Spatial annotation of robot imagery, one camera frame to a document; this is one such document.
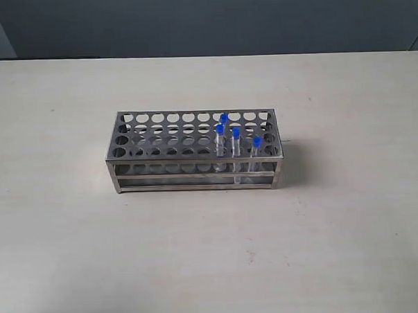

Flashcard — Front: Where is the blue capped tube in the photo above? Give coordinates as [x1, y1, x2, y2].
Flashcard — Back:
[232, 127, 241, 173]
[219, 113, 228, 125]
[214, 123, 226, 172]
[248, 136, 262, 172]

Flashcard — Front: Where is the stainless steel test tube rack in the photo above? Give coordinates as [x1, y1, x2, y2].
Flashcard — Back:
[105, 109, 284, 193]

